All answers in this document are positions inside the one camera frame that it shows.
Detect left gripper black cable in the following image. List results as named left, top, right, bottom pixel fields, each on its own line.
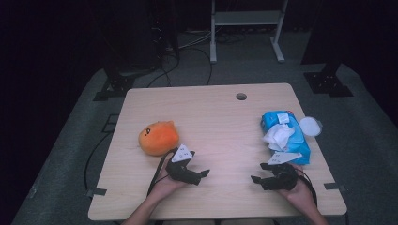
left=146, top=148, right=176, bottom=196

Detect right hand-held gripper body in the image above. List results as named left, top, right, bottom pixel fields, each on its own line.
left=261, top=152, right=303, bottom=191

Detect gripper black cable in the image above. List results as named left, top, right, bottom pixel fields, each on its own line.
left=294, top=174, right=318, bottom=207
left=146, top=148, right=176, bottom=196

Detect person's right hand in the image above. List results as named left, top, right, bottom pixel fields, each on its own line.
left=276, top=164, right=315, bottom=209

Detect black tape strip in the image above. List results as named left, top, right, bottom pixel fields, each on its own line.
left=85, top=187, right=108, bottom=198
left=323, top=182, right=347, bottom=192

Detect thin black floor cable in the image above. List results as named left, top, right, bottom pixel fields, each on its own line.
left=84, top=132, right=114, bottom=191

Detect round clear plastic lid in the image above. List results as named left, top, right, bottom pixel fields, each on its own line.
left=298, top=115, right=323, bottom=138

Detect black tape floor rectangle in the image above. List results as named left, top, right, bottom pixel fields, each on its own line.
left=101, top=113, right=120, bottom=134

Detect person's left hand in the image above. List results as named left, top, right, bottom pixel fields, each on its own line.
left=149, top=158, right=189, bottom=202

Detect blue wet wipes pack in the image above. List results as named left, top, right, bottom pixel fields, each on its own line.
left=260, top=110, right=312, bottom=166

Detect white floor cables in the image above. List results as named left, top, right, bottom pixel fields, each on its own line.
left=177, top=29, right=214, bottom=51

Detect black stand base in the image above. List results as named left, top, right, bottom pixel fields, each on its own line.
left=303, top=71, right=355, bottom=98
left=92, top=74, right=136, bottom=102

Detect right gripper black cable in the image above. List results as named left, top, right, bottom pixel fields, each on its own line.
left=294, top=174, right=318, bottom=207

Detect white metal stand frame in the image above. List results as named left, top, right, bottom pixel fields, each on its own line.
left=209, top=0, right=289, bottom=65

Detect white wet wipe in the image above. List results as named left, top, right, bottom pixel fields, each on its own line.
left=262, top=123, right=296, bottom=152

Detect orange plush toy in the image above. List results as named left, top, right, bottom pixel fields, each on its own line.
left=138, top=120, right=180, bottom=157

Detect dark equipment rack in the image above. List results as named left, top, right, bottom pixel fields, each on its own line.
left=102, top=0, right=180, bottom=73

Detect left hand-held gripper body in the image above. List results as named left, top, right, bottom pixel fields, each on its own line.
left=165, top=143, right=195, bottom=185

